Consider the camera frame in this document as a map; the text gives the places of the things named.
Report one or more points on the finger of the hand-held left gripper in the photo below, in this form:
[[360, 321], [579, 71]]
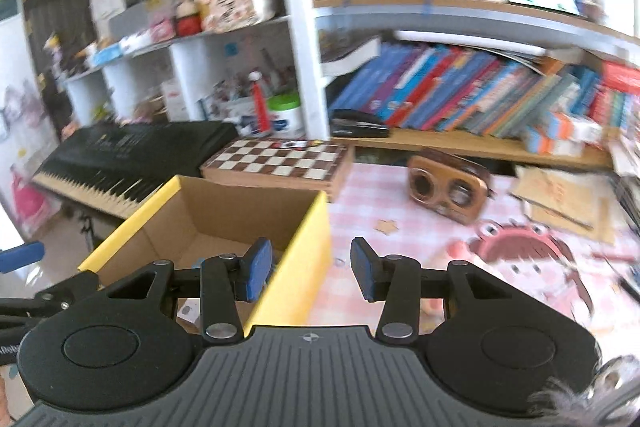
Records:
[[20, 258], [65, 294]]

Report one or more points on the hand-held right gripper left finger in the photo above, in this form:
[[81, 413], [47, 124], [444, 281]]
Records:
[[257, 269]]

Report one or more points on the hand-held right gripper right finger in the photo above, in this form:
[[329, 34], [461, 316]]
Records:
[[365, 269]]

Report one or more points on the yellow cardboard box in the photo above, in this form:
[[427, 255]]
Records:
[[310, 247]]

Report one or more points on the pink printed desktop mat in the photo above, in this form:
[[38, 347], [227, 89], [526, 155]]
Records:
[[370, 207]]

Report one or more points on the pink plastic bin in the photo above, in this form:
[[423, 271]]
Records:
[[30, 204]]

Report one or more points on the black keyboard stand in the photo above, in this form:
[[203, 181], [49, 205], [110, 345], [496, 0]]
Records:
[[87, 232]]

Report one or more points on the brown retro radio speaker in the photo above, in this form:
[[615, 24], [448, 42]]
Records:
[[440, 187]]

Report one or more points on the wooden chessboard box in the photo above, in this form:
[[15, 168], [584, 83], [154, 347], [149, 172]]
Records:
[[280, 159]]

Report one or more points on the black stapler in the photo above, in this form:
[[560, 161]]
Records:
[[360, 124]]

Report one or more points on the black electronic keyboard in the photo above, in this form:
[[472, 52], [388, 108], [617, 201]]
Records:
[[125, 147]]

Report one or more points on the white jar green lid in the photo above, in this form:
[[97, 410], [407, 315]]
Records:
[[286, 117]]

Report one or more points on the pen cup with pens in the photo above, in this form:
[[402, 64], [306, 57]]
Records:
[[227, 107]]

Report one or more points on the red tassel ornament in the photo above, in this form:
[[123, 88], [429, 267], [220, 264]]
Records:
[[260, 102]]

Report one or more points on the white box red label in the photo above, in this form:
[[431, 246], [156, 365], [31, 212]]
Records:
[[174, 99]]

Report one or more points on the row of colourful children's books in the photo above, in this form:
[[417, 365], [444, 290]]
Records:
[[450, 97]]

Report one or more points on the white cubby shelf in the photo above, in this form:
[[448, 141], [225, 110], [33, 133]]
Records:
[[125, 82]]

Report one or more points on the brown kraft envelope pile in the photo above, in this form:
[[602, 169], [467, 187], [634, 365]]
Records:
[[565, 202]]

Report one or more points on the thick white paged book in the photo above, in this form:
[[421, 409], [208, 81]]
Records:
[[350, 57]]

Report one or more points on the blue tissue pack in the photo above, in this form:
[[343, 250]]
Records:
[[106, 56]]

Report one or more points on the orange white small box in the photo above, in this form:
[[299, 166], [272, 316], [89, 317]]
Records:
[[575, 127], [550, 142]]

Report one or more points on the grey fluffy sleeve cuff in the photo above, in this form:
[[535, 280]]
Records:
[[560, 399]]

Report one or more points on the white wooden bookshelf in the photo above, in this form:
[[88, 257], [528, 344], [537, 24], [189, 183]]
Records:
[[300, 32]]

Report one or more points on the white tissue pack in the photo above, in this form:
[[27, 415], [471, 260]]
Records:
[[135, 43]]

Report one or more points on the red pencil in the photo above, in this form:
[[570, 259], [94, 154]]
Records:
[[612, 257]]

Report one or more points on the white light bar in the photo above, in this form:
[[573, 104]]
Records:
[[470, 43]]

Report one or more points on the dark brown door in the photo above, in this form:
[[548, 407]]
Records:
[[55, 7]]

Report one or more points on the pink floral small box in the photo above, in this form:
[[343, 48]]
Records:
[[162, 32]]

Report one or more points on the red round doll figure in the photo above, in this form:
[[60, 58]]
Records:
[[189, 22]]

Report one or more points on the black pen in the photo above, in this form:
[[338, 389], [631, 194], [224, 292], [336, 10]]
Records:
[[631, 289]]

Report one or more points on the pile of notebooks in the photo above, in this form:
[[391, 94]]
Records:
[[627, 182]]

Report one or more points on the group of red thick books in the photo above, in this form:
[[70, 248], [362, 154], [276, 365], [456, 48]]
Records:
[[617, 97]]

